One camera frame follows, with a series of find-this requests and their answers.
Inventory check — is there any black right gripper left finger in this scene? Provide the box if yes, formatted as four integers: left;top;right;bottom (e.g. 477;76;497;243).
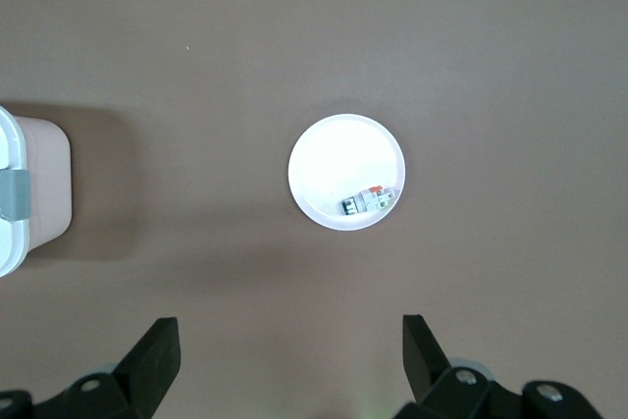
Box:
0;316;182;419

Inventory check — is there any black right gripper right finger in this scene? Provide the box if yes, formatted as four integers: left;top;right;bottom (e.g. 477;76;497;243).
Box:
392;314;603;419

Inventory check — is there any white grey circuit breaker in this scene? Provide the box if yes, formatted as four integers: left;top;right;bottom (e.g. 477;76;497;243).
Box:
340;184;396;218

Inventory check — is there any white lidded storage box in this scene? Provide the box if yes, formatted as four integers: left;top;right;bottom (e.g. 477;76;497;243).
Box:
0;103;74;278

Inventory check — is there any pink round plate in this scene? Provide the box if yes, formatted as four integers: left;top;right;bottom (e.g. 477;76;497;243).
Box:
287;113;407;233

